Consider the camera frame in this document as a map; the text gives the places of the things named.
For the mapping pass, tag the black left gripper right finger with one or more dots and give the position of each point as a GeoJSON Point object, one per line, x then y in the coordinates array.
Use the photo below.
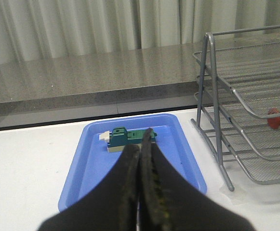
{"type": "Point", "coordinates": [169, 203]}

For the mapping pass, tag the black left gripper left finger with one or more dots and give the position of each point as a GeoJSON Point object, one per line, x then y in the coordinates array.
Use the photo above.
{"type": "Point", "coordinates": [109, 206]}

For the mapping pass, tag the silver mesh tray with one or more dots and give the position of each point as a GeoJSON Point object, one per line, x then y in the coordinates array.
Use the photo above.
{"type": "Point", "coordinates": [250, 74]}
{"type": "Point", "coordinates": [244, 114]}
{"type": "Point", "coordinates": [266, 140]}

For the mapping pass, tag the red emergency stop push button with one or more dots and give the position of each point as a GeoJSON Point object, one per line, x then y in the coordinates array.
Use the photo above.
{"type": "Point", "coordinates": [274, 122]}

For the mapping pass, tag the blue plastic tray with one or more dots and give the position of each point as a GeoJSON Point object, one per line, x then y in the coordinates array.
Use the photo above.
{"type": "Point", "coordinates": [92, 161]}

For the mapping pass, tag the green and beige relay module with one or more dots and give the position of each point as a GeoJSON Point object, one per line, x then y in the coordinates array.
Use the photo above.
{"type": "Point", "coordinates": [119, 137]}

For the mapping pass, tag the grey stone counter ledge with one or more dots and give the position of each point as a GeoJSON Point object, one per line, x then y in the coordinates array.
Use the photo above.
{"type": "Point", "coordinates": [144, 79]}

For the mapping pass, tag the silver wire rack frame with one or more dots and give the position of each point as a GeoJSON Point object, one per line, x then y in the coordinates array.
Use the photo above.
{"type": "Point", "coordinates": [201, 122]}

